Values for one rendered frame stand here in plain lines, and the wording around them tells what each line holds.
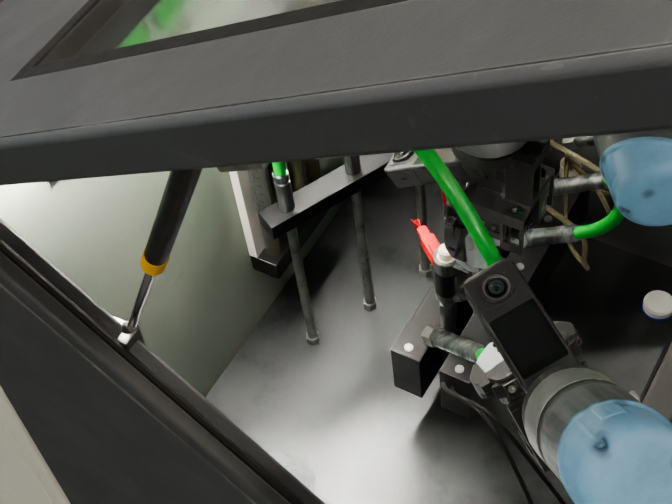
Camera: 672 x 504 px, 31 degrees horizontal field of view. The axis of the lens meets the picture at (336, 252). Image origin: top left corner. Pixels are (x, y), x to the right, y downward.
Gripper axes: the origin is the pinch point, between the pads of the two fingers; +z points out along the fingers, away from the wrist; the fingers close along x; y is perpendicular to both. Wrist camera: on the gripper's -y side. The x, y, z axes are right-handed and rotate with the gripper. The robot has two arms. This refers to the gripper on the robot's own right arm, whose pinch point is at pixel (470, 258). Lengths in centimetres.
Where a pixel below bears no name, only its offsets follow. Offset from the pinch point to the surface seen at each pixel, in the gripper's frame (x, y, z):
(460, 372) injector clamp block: -4.1, 0.6, 15.7
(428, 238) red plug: 2.9, -6.5, 3.5
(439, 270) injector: -1.3, -3.0, 2.2
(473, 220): -12.4, 6.6, -23.6
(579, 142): 23.2, 2.3, 4.3
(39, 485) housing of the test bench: -35, -39, 25
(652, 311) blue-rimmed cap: 22.3, 14.2, 29.3
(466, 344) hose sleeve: -12.0, 5.5, -4.1
